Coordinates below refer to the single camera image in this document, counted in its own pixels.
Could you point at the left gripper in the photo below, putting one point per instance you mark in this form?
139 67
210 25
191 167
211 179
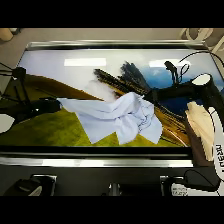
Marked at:
48 105

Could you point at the brown garment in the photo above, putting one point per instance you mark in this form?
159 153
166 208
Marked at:
196 150

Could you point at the light blue shirt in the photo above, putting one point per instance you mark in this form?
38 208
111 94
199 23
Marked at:
123 116

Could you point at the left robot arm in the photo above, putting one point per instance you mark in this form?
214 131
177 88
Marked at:
20 111

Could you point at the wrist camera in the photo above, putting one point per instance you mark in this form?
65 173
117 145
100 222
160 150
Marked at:
19 75
173 70

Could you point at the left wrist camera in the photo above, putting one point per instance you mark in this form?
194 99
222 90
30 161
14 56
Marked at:
19 75

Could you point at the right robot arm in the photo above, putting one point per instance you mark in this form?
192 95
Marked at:
200 88

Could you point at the cream garment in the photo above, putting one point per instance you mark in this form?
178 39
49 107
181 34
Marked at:
201 125

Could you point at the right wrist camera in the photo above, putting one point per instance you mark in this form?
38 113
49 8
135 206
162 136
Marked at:
173 70

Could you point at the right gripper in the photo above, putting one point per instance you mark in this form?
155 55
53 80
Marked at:
151 95

